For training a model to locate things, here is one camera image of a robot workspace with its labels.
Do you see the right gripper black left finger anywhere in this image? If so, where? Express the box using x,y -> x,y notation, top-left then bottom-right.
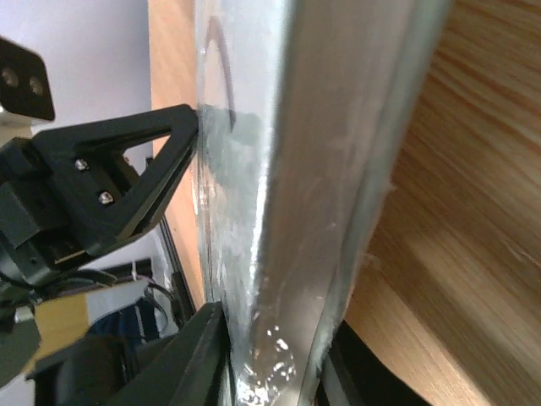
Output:
107,302 -> 230,406

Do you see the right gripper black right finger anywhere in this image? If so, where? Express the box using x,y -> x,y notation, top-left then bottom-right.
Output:
315,321 -> 429,406

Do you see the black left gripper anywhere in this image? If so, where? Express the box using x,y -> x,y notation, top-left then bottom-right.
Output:
1,105 -> 198,296

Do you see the grey booklet with G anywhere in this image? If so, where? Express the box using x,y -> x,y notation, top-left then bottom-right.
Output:
194,1 -> 450,405

